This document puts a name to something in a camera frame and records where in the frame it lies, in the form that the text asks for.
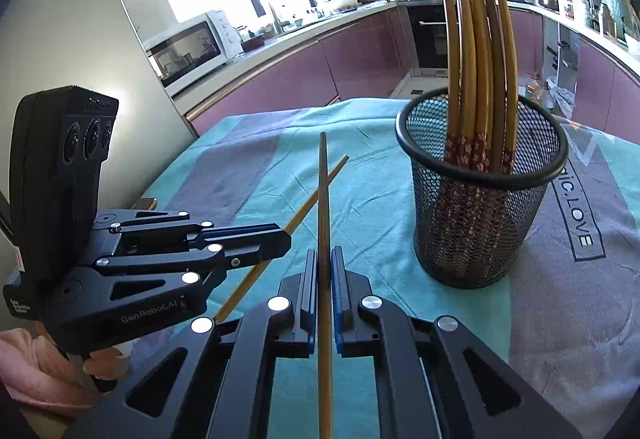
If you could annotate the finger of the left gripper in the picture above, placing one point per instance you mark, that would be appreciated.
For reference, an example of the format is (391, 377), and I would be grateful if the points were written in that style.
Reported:
(214, 259)
(151, 232)

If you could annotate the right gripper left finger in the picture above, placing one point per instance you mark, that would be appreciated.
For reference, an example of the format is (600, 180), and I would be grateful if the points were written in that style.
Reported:
(213, 384)

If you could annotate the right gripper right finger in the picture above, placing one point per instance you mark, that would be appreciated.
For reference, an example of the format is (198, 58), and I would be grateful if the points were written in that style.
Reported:
(434, 379)

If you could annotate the person's left hand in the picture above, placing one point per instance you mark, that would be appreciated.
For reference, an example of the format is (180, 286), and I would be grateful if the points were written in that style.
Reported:
(36, 373)

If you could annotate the teal and purple tablecloth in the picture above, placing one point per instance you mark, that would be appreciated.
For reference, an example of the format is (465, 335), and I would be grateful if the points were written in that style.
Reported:
(566, 317)

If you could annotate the black mesh utensil cup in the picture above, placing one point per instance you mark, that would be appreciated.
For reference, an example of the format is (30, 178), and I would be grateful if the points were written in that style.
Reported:
(470, 225)

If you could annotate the white microwave oven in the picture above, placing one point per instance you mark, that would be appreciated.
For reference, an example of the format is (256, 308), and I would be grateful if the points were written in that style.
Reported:
(188, 51)

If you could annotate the black built-in oven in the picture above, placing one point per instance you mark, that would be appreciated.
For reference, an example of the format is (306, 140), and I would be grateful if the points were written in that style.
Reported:
(428, 24)

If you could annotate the mint green appliance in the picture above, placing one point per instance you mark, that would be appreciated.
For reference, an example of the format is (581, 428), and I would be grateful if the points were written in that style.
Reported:
(622, 17)

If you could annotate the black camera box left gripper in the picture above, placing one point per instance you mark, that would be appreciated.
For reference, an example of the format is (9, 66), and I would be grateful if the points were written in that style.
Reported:
(60, 139)

